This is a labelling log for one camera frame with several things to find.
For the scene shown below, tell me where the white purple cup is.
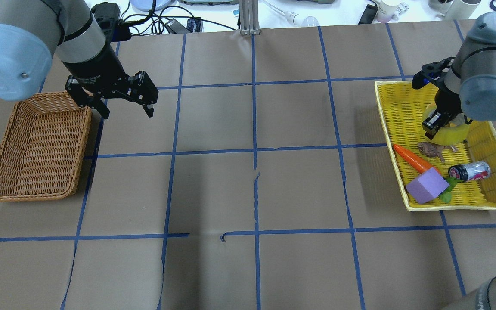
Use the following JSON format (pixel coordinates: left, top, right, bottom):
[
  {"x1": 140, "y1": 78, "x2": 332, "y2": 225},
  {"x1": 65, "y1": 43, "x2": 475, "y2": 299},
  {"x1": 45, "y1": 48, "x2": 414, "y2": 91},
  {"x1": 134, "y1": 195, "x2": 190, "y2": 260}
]
[{"x1": 375, "y1": 0, "x2": 402, "y2": 23}]

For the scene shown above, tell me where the yellow plastic basket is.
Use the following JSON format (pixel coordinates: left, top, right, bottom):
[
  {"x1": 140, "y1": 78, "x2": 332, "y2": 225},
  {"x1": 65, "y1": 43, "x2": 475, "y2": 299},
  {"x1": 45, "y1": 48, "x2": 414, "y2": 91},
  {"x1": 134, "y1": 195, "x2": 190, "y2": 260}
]
[{"x1": 375, "y1": 80, "x2": 496, "y2": 212}]

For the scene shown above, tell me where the blue plate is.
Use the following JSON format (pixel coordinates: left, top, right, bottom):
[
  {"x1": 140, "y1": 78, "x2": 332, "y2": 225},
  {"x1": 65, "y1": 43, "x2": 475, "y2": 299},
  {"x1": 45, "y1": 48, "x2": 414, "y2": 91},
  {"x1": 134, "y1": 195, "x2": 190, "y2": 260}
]
[{"x1": 129, "y1": 0, "x2": 173, "y2": 12}]

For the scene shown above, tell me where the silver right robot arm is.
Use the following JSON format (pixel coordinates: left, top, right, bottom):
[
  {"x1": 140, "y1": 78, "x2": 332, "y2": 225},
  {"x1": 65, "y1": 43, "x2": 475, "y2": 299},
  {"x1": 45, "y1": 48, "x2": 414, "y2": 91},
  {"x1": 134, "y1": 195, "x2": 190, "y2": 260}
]
[{"x1": 412, "y1": 12, "x2": 496, "y2": 310}]

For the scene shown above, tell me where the light bulb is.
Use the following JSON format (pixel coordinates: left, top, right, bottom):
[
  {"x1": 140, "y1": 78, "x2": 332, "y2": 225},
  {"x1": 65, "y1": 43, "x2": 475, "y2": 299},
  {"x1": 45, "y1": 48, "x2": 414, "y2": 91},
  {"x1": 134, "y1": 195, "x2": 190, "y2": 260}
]
[{"x1": 283, "y1": 11, "x2": 319, "y2": 28}]

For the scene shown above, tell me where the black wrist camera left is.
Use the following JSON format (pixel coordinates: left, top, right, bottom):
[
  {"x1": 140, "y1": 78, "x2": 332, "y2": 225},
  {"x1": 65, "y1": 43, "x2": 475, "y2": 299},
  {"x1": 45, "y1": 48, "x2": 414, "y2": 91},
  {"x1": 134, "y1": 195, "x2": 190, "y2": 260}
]
[{"x1": 91, "y1": 2, "x2": 132, "y2": 42}]

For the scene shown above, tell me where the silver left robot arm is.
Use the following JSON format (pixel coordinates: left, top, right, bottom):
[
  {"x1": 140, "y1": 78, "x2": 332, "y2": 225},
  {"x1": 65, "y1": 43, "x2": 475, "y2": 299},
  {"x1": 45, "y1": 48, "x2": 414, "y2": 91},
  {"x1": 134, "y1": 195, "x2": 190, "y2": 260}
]
[{"x1": 0, "y1": 0, "x2": 159, "y2": 119}]

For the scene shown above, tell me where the brown toy animal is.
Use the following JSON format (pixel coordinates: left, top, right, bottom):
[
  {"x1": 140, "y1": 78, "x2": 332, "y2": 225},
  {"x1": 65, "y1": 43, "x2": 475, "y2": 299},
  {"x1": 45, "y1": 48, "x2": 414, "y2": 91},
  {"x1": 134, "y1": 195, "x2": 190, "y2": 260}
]
[{"x1": 417, "y1": 142, "x2": 459, "y2": 163}]

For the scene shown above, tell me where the aluminium frame post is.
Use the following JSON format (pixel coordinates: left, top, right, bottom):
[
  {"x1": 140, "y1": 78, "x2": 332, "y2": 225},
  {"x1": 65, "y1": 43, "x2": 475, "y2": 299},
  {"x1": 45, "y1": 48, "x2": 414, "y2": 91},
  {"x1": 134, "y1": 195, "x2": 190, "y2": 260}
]
[{"x1": 238, "y1": 0, "x2": 260, "y2": 36}]

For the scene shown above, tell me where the white mug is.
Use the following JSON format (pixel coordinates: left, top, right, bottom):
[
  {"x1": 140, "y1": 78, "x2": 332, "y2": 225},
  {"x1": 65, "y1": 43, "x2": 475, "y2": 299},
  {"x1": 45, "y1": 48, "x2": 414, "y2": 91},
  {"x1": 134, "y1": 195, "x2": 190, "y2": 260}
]
[{"x1": 428, "y1": 0, "x2": 482, "y2": 20}]

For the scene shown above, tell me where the black power adapter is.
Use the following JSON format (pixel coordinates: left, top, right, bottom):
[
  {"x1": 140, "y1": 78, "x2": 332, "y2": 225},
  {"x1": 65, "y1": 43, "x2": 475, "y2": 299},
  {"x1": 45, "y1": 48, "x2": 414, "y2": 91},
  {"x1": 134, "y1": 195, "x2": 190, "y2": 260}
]
[{"x1": 358, "y1": 4, "x2": 378, "y2": 24}]

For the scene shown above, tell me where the orange toy carrot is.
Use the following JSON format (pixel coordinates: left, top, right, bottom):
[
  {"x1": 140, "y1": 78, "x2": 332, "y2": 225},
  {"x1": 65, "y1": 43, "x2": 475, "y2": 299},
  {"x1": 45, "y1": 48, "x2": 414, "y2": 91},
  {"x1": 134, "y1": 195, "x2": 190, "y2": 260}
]
[{"x1": 392, "y1": 144, "x2": 441, "y2": 174}]

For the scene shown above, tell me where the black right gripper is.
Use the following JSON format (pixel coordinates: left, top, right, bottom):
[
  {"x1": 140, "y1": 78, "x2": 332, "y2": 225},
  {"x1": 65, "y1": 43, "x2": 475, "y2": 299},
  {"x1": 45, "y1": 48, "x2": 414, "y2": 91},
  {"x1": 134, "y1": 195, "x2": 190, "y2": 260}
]
[{"x1": 422, "y1": 84, "x2": 462, "y2": 139}]

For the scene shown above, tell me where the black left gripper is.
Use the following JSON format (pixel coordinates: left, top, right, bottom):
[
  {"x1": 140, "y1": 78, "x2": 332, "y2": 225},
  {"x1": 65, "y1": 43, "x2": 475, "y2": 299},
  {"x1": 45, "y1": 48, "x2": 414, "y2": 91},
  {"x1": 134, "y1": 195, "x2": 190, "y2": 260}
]
[{"x1": 62, "y1": 43, "x2": 159, "y2": 120}]

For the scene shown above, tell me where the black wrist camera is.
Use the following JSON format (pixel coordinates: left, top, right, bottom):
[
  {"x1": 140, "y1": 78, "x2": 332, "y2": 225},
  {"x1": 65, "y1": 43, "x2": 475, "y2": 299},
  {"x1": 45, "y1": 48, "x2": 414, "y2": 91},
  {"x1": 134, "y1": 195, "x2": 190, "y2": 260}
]
[
  {"x1": 91, "y1": 2, "x2": 132, "y2": 42},
  {"x1": 412, "y1": 57, "x2": 455, "y2": 90}
]

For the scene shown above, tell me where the yellow tape roll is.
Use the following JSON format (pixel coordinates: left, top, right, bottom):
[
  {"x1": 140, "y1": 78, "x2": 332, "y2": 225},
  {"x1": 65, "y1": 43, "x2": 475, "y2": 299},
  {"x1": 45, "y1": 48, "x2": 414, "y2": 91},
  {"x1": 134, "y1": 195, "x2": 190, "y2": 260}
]
[{"x1": 420, "y1": 103, "x2": 471, "y2": 146}]

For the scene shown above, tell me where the purple foam cube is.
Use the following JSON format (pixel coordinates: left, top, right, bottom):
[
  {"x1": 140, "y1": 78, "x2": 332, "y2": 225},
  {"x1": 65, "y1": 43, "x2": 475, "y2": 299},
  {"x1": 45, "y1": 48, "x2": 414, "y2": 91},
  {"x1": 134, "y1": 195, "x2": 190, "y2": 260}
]
[{"x1": 406, "y1": 168, "x2": 449, "y2": 204}]

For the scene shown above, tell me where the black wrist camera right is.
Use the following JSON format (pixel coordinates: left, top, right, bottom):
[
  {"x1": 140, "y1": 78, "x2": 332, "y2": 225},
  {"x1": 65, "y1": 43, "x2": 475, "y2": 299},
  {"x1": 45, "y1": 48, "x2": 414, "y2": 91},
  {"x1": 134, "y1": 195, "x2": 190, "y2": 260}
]
[{"x1": 412, "y1": 57, "x2": 455, "y2": 90}]

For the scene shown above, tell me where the brown wicker basket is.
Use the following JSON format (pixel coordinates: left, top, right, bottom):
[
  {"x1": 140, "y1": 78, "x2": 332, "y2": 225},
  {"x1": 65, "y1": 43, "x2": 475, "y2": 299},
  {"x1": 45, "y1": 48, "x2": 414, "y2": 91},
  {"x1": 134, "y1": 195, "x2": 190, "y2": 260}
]
[{"x1": 0, "y1": 91, "x2": 92, "y2": 202}]

